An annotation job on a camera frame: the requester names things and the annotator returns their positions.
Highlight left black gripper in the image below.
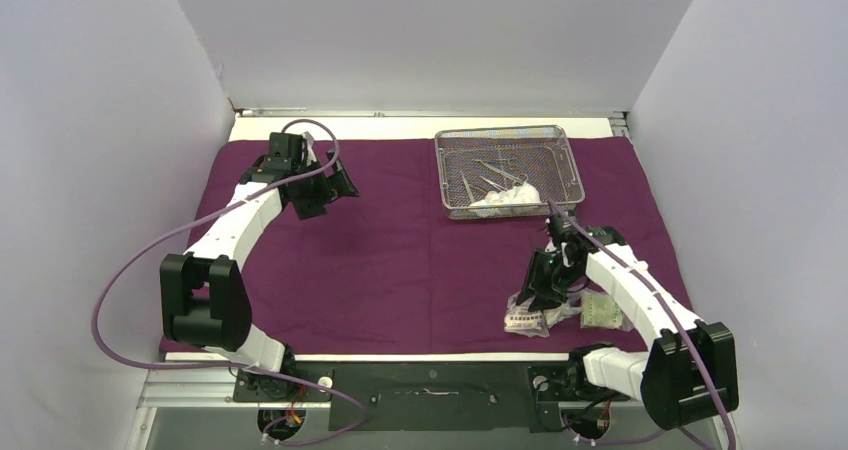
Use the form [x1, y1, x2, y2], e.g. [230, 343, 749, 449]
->
[291, 150, 357, 220]

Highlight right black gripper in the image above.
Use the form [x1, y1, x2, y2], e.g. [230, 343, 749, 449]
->
[518, 247, 581, 312]

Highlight pink packet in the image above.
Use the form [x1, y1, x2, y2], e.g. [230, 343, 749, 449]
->
[504, 294, 550, 338]

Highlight green packet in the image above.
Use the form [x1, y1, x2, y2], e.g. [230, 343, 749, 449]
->
[580, 291, 633, 331]

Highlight purple cloth wrap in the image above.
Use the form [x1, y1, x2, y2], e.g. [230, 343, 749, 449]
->
[197, 137, 692, 356]

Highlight wire mesh instrument tray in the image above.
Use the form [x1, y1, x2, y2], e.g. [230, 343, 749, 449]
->
[434, 125, 585, 220]

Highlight white gauze bag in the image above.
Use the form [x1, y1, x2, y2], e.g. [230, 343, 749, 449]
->
[542, 294, 581, 328]

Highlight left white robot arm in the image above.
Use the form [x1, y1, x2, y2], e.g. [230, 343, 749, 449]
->
[159, 132, 359, 400]

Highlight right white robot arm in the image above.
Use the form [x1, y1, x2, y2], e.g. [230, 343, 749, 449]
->
[504, 213, 739, 430]

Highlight white cotton balls bag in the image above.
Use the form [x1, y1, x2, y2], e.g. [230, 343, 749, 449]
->
[470, 182, 542, 207]

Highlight metal forceps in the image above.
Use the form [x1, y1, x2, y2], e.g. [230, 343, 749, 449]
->
[475, 159, 526, 184]

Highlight metal tweezers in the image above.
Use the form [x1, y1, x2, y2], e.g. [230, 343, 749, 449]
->
[460, 172, 476, 205]

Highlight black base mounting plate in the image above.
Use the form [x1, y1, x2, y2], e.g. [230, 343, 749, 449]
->
[232, 360, 625, 437]

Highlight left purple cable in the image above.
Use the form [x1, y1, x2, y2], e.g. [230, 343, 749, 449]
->
[91, 118, 371, 448]

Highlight purple cable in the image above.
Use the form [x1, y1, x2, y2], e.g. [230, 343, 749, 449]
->
[547, 199, 738, 450]
[91, 118, 371, 448]

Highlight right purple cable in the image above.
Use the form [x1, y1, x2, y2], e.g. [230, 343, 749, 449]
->
[547, 199, 738, 450]

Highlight aluminium frame rail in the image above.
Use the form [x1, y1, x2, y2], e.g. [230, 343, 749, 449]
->
[135, 360, 735, 410]

